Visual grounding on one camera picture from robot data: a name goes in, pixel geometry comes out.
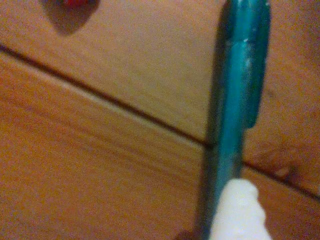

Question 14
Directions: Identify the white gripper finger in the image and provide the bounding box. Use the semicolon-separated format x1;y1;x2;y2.
209;178;273;240

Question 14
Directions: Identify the teal pen with olive grip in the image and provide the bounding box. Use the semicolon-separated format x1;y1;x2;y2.
201;0;273;240

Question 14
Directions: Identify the black fineliner with red end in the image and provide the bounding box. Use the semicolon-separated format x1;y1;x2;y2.
62;0;98;8

